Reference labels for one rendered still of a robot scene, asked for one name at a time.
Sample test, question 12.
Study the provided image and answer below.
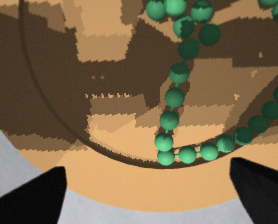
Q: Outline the round wooden bead board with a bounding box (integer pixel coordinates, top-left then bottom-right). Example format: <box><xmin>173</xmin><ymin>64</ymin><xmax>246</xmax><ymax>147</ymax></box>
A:
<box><xmin>0</xmin><ymin>0</ymin><xmax>278</xmax><ymax>212</ymax></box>

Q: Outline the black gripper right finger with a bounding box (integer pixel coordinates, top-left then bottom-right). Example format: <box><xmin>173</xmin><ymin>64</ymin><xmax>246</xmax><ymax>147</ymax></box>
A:
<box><xmin>229</xmin><ymin>157</ymin><xmax>278</xmax><ymax>224</ymax></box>

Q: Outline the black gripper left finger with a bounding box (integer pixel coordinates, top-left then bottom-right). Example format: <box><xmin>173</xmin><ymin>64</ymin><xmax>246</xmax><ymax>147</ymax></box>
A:
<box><xmin>0</xmin><ymin>166</ymin><xmax>67</xmax><ymax>224</ymax></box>

